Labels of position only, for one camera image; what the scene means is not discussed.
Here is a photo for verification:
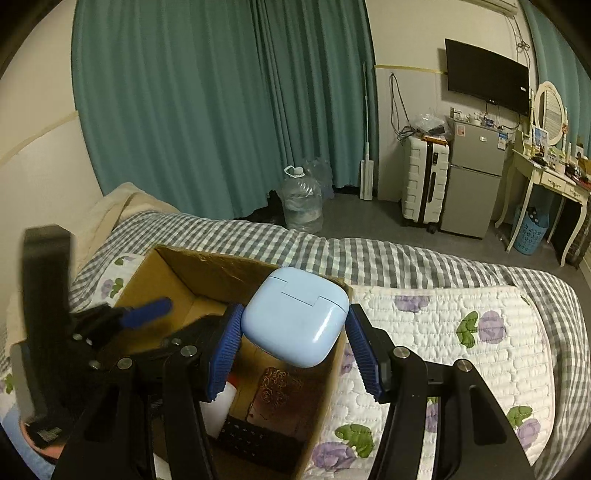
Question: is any light blue earbuds case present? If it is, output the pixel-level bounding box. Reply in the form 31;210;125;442
242;267;349;369

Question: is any white bottle red cap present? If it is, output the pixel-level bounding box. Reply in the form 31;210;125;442
199;382;236;438

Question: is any pink rose card case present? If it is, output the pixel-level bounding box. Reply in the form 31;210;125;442
245;367;318;441

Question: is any black cylindrical bottle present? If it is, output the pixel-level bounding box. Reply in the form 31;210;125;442
19;225;72;443

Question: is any person's left hand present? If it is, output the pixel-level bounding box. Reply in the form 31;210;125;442
18;419;69;464

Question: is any brown cardboard box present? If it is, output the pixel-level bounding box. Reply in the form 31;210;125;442
116;245;353;479

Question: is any black remote control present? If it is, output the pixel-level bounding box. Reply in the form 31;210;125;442
217;416;304;474

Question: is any floral quilted bedspread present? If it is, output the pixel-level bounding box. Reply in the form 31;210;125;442
0;253;558;480

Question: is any beige blanket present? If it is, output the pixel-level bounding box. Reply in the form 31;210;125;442
5;182;179;351

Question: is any grey checked bed sheet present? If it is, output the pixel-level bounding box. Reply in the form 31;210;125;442
70;211;590;479

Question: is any large clear water jug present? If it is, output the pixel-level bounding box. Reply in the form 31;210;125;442
279;165;324;234

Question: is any white flat mop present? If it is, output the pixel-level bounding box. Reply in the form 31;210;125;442
361;63;374;201

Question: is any large green curtain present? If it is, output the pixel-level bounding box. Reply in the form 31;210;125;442
71;1;378;219

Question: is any blue laundry basket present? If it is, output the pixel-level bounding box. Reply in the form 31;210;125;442
514;206;549;256

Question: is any silver mini fridge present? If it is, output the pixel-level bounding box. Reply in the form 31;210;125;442
441;119;508;239

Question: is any white suitcase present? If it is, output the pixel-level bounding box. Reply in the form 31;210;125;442
401;136;450;233

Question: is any white dressing table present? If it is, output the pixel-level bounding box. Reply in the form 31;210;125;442
495;149;590;267

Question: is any clear plastic bag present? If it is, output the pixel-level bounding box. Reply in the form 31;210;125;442
411;113;447;137

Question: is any oval white vanity mirror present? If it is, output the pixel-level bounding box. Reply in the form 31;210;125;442
533;81;568;146

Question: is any right green curtain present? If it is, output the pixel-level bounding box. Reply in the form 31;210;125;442
520;1;591;156

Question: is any white air conditioner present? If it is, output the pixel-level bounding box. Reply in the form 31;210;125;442
470;0;519;17

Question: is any black hanging cable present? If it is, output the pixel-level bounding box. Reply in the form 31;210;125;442
389;72;412;142

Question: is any black wall television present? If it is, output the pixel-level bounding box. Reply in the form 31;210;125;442
445;39;530;116

